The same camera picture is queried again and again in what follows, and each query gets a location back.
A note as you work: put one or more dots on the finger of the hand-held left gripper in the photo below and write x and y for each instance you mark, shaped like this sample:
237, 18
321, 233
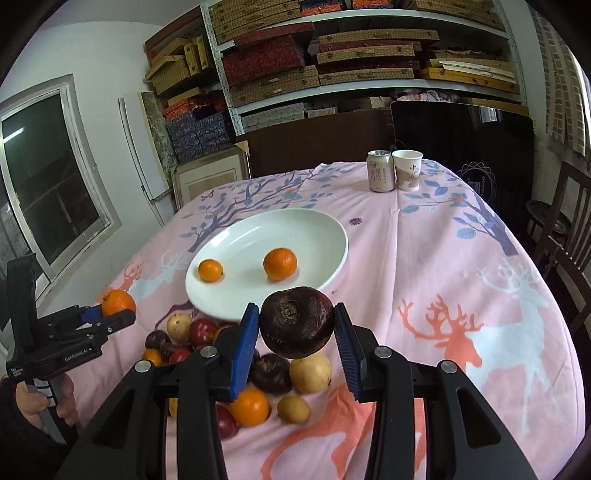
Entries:
92, 314
117, 321

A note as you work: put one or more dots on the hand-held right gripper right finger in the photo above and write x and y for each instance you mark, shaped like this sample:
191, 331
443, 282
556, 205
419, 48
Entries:
346, 350

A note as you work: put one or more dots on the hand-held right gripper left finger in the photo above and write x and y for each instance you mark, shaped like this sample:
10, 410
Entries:
244, 350

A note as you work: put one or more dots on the orange mandarin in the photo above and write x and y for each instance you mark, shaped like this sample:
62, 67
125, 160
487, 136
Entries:
117, 302

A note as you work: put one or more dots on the yellow round fruit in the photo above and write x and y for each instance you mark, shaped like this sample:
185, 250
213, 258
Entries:
311, 374
178, 326

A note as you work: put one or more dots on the dark purple fruit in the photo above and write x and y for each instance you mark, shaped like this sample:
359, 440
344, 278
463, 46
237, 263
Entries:
271, 374
298, 323
157, 340

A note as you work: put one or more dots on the dark red plum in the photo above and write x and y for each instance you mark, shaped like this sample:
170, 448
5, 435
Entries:
203, 332
227, 422

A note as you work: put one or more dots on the small yellow-brown fruit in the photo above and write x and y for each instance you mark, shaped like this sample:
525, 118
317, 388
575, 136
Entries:
293, 410

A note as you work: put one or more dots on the white oval plate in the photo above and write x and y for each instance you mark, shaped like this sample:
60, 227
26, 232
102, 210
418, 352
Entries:
258, 230

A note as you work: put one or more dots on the person's left hand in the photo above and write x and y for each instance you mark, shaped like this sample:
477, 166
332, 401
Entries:
27, 406

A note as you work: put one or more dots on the red tomato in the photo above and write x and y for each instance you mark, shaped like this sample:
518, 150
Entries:
179, 356

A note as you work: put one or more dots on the pink deer print tablecloth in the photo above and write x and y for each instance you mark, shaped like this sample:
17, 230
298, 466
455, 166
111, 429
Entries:
415, 258

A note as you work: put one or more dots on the window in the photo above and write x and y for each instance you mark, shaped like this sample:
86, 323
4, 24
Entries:
46, 180

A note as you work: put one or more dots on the framed picture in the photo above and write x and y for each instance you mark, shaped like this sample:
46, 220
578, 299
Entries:
207, 177

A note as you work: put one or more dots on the white leaning boards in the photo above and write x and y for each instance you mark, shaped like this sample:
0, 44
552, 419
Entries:
136, 147

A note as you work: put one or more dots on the pink drink can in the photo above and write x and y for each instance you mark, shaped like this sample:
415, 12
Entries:
381, 173

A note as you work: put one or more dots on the white paper cup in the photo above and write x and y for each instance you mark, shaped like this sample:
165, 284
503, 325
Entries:
407, 171

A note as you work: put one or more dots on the stone pattern panel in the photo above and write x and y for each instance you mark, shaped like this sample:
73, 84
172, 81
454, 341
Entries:
157, 124

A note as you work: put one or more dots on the stack of blue patterned boxes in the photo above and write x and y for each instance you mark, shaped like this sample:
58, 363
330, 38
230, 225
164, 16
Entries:
198, 129

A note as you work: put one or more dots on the dark brown board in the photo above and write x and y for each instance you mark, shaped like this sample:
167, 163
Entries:
314, 143

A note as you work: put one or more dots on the black panel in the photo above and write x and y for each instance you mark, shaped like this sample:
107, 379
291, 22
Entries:
443, 138

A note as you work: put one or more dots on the round metal tray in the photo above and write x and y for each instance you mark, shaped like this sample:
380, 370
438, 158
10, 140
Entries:
547, 217

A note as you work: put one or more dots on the dark wooden chair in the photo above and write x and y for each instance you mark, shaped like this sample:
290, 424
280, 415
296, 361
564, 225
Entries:
565, 240

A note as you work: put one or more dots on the pink cloth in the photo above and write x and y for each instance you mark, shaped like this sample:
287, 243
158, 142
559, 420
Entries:
425, 95

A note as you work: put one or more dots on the stack of brown wooden boxes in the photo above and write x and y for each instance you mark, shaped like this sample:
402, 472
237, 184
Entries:
175, 60

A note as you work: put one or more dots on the stack of woven boxes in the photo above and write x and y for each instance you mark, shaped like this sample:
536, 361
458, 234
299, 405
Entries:
277, 78

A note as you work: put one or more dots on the white metal shelf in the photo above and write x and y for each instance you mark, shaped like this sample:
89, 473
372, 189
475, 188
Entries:
369, 18

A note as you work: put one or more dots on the hanging woven strips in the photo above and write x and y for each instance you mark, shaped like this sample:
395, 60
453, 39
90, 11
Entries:
558, 78

